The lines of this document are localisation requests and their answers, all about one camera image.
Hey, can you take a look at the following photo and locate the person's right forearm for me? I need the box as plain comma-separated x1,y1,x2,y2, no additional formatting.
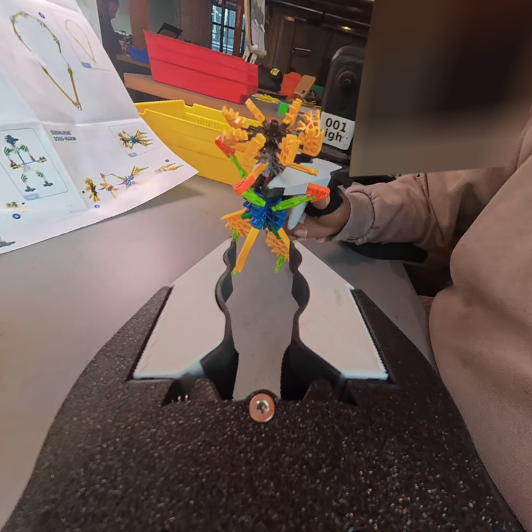
334,164,479,254

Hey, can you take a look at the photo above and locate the grey desk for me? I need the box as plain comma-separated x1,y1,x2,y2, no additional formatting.
0,172,437,524

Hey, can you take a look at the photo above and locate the person's brown hoodie torso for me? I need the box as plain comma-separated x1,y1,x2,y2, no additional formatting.
428,121,532,532

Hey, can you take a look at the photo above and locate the colourful toy construction model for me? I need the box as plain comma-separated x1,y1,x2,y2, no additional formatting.
215,98,331,276

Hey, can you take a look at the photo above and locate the yellow storage bin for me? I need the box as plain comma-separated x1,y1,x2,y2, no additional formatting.
135,99,267,184

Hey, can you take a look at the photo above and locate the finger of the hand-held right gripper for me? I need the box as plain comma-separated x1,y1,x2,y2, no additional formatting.
263,160,343,197

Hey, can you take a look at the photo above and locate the black chair armrest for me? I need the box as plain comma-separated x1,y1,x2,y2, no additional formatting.
347,240,429,263

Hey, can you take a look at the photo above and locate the orange plastic block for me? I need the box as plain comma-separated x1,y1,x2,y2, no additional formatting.
280,71,303,98

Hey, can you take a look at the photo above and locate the person's right hand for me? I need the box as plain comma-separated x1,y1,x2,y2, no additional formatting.
291,187,355,244

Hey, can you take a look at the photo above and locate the printed instruction sheet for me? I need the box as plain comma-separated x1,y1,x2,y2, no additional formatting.
0,0,199,254

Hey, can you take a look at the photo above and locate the red storage bin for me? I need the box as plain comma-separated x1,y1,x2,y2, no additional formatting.
143,30,259,104

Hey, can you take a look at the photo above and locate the dark framed window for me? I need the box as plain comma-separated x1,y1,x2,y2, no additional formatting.
212,2,244,55

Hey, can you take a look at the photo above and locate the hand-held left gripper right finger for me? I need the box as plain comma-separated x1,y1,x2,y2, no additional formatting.
280,240,389,400

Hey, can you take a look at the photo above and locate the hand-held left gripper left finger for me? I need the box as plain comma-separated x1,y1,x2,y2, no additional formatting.
133,238,240,400

